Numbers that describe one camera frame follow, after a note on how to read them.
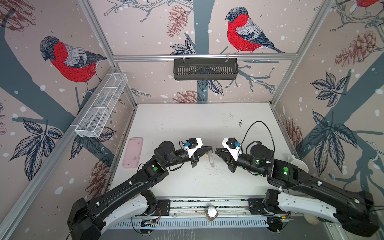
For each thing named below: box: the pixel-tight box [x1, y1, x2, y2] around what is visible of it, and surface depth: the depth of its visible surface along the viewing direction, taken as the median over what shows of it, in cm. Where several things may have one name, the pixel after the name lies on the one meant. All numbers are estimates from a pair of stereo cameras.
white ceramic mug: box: [288, 155, 309, 173], surface depth 80 cm
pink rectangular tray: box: [122, 137, 143, 169], surface depth 95 cm
